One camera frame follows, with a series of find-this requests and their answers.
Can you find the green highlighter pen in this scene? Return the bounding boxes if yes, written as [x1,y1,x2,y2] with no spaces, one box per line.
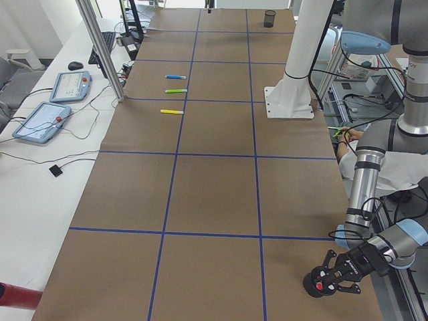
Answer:
[165,89,188,94]

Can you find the red fire extinguisher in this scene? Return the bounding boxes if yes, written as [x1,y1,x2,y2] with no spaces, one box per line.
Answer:
[1,282,43,310]

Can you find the brown paper table mat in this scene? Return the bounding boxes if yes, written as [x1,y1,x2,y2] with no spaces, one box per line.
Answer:
[34,9,382,320]

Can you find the yellow highlighter pen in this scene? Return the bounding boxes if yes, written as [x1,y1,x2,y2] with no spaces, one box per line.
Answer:
[160,109,184,115]

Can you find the teach pendant far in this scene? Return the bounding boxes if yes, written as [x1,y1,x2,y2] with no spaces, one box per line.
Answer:
[49,71,92,103]

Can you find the blue marker pen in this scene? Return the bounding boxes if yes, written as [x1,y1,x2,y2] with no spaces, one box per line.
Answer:
[165,74,187,80]

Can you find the black mesh cup near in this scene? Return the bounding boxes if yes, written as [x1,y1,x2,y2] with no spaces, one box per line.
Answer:
[302,267,329,298]

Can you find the black mesh cup far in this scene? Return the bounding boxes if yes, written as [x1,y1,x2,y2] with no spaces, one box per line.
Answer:
[263,10,276,28]

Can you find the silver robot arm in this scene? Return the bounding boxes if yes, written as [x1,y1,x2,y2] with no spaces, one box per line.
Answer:
[303,1,427,298]

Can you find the black keyboard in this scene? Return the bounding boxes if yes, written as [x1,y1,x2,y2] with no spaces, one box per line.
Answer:
[88,31,116,66]

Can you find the teach pendant near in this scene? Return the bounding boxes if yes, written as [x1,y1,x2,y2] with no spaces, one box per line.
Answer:
[12,102,72,144]

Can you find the black mesh cup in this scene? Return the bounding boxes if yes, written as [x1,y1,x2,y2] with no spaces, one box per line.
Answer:
[302,267,329,298]
[263,10,276,28]

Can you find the person in white shirt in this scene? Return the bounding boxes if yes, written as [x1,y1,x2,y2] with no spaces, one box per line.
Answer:
[336,122,427,197]

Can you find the white camera stand pedestal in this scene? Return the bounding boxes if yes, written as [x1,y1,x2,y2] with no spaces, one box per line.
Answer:
[264,0,333,119]

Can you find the black computer mouse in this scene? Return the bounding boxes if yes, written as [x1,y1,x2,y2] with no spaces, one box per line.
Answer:
[68,61,84,71]

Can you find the aluminium frame post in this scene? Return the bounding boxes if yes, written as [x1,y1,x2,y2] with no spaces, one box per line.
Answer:
[76,0,124,102]

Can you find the teach pendant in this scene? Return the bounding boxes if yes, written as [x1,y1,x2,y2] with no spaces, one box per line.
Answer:
[49,71,92,103]
[12,102,72,144]

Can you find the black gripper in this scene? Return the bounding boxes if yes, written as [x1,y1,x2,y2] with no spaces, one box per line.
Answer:
[321,242,390,294]

